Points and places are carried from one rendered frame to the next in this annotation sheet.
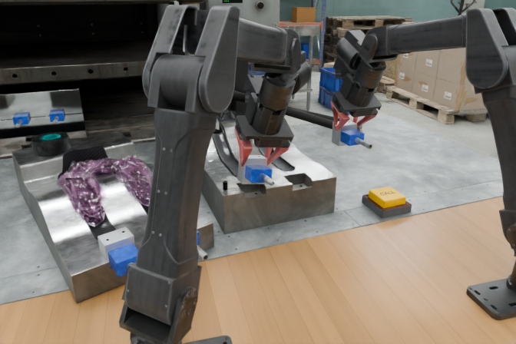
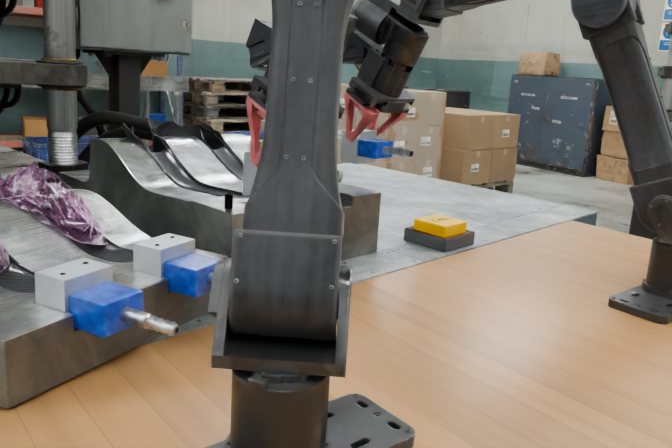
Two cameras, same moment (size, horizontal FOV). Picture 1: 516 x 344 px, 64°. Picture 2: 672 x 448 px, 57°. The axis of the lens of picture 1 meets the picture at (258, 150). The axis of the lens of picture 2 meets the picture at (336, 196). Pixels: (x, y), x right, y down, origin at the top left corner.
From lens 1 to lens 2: 34 cm
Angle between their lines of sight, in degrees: 26
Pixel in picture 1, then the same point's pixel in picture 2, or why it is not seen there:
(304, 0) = not seen: hidden behind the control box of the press
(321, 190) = (362, 212)
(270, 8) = not seen: outside the picture
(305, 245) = (368, 287)
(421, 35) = not seen: outside the picture
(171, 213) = (323, 117)
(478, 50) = not seen: outside the picture
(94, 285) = (44, 366)
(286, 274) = (370, 319)
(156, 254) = (296, 197)
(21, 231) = not seen: outside the picture
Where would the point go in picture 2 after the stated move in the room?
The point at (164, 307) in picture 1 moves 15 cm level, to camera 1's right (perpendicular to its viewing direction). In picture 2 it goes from (328, 291) to (522, 270)
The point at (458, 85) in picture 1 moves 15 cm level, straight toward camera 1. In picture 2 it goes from (383, 162) to (383, 165)
